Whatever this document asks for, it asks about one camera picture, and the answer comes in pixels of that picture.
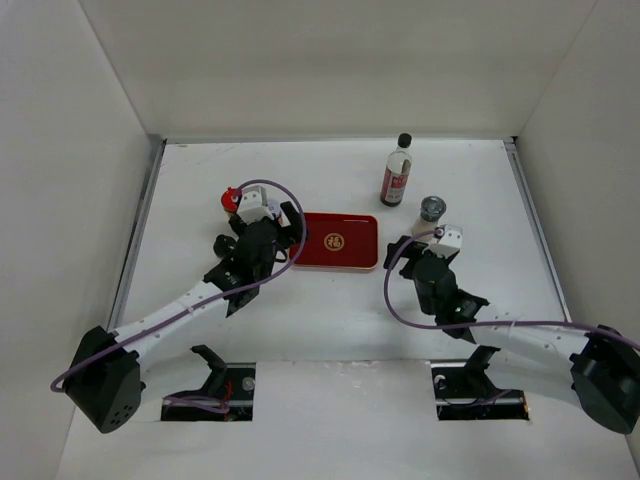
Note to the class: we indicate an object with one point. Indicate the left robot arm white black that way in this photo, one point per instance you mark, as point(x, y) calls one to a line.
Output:
point(164, 355)

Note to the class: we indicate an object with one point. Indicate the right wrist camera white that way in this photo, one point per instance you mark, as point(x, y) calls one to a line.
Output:
point(446, 241)

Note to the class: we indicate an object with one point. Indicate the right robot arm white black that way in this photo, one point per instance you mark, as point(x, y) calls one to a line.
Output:
point(594, 368)

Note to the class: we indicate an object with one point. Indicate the salt grinder grey lid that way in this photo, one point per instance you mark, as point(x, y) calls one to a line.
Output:
point(432, 208)

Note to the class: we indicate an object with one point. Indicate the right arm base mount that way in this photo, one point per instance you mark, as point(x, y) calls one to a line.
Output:
point(463, 391)

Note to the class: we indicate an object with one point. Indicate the red lid sauce jar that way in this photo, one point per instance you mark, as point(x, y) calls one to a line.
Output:
point(229, 201)

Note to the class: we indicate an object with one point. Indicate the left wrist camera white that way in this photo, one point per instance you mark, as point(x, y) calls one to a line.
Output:
point(253, 204)

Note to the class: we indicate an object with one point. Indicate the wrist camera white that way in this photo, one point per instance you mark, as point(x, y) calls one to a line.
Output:
point(446, 241)
point(253, 204)

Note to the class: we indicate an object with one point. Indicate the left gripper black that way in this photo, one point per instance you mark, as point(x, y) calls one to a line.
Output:
point(294, 220)

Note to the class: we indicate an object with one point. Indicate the soy sauce bottle black cap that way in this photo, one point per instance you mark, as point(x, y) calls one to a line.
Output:
point(397, 170)

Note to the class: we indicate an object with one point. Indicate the red lacquer tray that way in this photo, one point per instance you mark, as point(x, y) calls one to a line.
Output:
point(340, 241)

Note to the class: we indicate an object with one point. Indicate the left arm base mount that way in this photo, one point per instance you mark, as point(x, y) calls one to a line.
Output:
point(226, 395)

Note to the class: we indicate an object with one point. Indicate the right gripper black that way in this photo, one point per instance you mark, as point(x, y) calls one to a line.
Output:
point(407, 249)

